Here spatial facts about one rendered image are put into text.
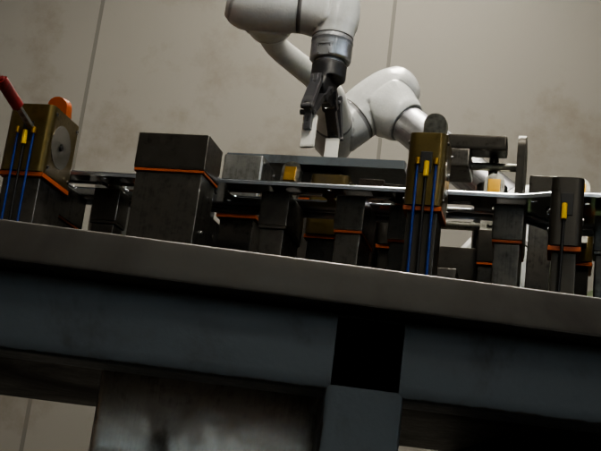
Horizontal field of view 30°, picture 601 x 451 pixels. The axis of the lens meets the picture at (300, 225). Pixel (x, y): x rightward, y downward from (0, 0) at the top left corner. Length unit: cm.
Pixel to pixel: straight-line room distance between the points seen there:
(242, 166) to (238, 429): 85
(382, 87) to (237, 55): 178
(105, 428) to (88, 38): 345
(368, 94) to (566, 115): 194
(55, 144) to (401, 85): 129
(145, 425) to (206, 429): 7
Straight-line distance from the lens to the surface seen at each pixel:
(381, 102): 292
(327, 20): 242
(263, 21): 244
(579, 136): 475
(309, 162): 226
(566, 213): 168
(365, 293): 109
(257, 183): 188
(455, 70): 472
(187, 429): 137
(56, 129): 189
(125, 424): 138
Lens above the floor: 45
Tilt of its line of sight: 15 degrees up
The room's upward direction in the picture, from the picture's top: 7 degrees clockwise
